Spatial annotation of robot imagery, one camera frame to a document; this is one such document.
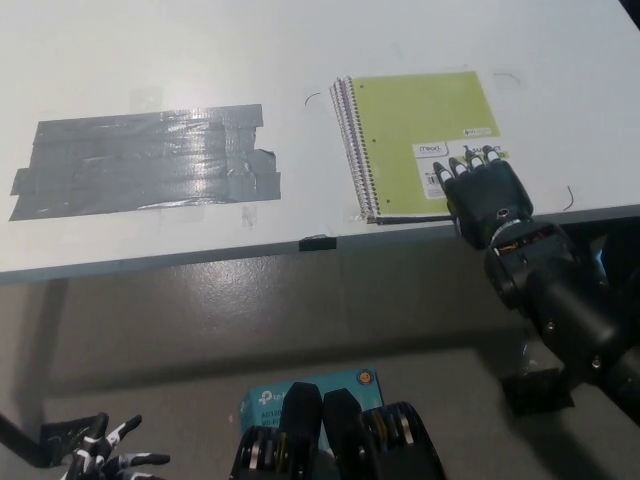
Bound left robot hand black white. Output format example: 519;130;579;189
59;412;171;480

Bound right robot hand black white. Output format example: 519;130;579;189
432;149;535;251

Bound green spiral notebook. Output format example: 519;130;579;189
349;70;501;221

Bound purple spiral notebook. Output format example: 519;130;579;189
328;75;451;225

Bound black robot body blocks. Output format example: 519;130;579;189
229;382;444;480

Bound small black tape piece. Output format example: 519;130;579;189
298;234;337;252

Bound teal router box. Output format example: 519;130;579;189
237;368;385;446

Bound grey duct tape patch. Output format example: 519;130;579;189
7;103;282;223

